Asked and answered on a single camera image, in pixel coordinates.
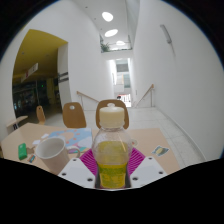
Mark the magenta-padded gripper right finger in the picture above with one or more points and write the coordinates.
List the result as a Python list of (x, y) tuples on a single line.
[(148, 171)]

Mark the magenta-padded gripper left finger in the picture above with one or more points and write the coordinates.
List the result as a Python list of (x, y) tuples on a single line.
[(75, 171)]

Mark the clear bottle with yellow drink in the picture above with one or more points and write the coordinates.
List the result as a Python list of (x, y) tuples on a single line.
[(112, 156)]

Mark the yellow and blue sticker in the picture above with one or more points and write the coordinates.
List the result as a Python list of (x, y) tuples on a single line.
[(161, 150)]

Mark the white cup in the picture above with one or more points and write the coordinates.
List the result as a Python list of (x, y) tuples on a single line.
[(55, 156)]

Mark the light blue illustrated mouse pad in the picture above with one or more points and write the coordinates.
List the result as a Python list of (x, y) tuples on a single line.
[(78, 136)]

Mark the small colourful card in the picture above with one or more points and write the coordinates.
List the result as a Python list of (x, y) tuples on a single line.
[(32, 158)]

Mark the wooden chair with oval hole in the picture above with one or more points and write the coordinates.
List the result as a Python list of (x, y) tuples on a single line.
[(74, 116), (40, 115), (126, 115)]

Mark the small green box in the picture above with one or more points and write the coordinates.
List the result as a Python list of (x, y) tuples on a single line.
[(22, 151)]

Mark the wooden stair handrail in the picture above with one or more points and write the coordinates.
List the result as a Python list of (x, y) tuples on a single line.
[(146, 91), (87, 96)]

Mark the small wooden side table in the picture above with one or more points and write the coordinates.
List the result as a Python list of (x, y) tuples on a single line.
[(16, 120)]

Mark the white hanging sign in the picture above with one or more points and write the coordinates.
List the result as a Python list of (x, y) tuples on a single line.
[(30, 71)]

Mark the green potted plant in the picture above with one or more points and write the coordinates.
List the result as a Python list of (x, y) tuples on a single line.
[(104, 47)]

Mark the round ceiling lights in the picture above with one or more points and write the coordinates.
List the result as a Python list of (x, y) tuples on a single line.
[(107, 16)]

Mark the dark wall sign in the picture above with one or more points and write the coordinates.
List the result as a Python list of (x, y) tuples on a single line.
[(63, 77)]

